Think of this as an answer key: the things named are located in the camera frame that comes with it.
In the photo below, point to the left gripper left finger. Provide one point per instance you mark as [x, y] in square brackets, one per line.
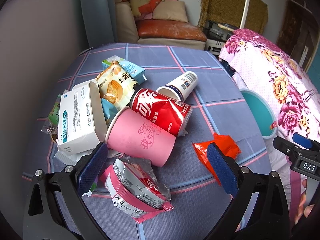
[43, 218]

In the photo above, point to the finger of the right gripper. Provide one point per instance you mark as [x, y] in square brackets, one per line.
[302, 141]
[288, 147]

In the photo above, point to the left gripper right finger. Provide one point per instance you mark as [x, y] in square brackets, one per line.
[258, 209]

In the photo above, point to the orange snack wrapper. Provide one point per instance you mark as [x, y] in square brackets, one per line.
[210, 154]

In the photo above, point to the pink foil snack wrapper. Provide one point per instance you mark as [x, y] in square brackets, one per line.
[134, 188]

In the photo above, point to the green clear plastic wrapper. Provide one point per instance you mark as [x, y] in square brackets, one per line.
[50, 126]

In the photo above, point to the white medicine box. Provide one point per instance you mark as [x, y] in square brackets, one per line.
[82, 124]

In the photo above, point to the pink paper cup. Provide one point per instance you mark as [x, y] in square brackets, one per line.
[135, 136]

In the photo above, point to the light blue snack wrapper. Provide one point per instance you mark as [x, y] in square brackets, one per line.
[109, 110]

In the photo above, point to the red cola can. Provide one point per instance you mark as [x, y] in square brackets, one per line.
[169, 114]

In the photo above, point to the white paper cup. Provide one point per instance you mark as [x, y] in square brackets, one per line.
[181, 87]

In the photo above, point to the yellow snack bag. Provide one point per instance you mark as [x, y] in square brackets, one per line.
[116, 85]

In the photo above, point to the teal milk carton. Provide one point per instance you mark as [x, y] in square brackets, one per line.
[137, 72]

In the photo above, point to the white tissue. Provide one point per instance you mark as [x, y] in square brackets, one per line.
[73, 159]

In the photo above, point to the teal trash bin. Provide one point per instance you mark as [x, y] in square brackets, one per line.
[262, 113]

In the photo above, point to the person's right hand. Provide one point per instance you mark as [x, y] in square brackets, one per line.
[303, 211]

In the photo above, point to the blue plaid table cloth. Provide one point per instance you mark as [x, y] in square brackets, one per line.
[218, 107]

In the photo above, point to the pink floral quilt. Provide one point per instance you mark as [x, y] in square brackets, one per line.
[259, 65]

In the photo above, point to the black electronics stack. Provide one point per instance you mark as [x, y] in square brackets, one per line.
[218, 31]

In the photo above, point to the white pole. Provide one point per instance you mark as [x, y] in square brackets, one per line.
[244, 14]

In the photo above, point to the yellow patterned cloth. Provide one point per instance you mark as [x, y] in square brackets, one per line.
[231, 11]

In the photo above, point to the orange leather seat cushion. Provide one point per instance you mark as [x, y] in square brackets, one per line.
[169, 29]

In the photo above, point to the beige pillow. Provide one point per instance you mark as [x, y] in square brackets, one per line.
[170, 10]

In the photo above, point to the beige sofa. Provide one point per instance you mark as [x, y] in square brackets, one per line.
[127, 30]

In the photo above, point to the yellow orange plush pillow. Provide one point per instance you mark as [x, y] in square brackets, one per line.
[141, 7]

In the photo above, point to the grey blue curtain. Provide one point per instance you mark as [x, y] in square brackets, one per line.
[100, 21]

